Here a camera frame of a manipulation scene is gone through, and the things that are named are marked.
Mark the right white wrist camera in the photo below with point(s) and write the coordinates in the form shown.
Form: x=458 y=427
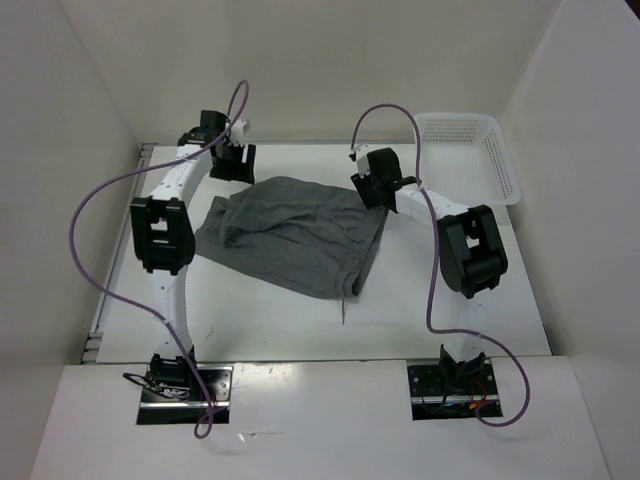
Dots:
x=359 y=156

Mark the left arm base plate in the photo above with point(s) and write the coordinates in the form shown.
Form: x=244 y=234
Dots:
x=174 y=408

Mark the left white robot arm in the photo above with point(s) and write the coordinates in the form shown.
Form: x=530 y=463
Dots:
x=164 y=240

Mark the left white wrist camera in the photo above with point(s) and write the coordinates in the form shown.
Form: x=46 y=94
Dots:
x=239 y=131

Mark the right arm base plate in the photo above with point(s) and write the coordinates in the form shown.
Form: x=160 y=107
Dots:
x=433 y=399

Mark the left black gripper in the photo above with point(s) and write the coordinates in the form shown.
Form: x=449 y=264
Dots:
x=243 y=172

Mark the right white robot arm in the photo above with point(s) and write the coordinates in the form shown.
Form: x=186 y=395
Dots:
x=469 y=254

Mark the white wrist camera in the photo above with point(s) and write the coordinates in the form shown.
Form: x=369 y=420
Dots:
x=359 y=156
x=239 y=131

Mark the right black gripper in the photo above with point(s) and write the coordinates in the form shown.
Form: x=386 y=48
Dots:
x=361 y=183

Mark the grey shorts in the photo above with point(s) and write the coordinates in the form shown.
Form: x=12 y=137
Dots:
x=313 y=239

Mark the white plastic basket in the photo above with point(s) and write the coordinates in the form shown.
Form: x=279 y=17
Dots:
x=464 y=157

